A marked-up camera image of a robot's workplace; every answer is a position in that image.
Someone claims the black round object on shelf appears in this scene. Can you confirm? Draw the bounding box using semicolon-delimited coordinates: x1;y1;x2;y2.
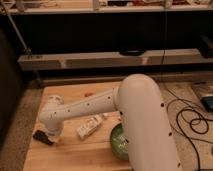
119;50;146;56

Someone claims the white eraser block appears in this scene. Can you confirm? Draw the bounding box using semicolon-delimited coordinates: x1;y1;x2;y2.
76;113;108;140

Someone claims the grey metal pole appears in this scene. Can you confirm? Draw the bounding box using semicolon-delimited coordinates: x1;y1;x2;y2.
0;0;42;87

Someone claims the blue device on floor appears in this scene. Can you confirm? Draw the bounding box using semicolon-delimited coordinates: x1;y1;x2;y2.
201;96;213;112

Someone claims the upper white shelf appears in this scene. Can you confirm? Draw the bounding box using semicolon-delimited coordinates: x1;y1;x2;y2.
0;0;213;14

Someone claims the orange carrot toy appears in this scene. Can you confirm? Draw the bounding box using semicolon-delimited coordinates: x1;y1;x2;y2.
84;92;94;97

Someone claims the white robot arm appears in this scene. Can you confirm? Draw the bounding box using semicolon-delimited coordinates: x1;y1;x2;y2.
38;74;182;171

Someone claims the white shelf beam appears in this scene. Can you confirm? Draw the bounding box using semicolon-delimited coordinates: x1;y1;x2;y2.
18;49;213;71

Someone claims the green patterned bowl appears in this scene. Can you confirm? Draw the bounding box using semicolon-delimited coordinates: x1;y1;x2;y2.
110;123;129;160

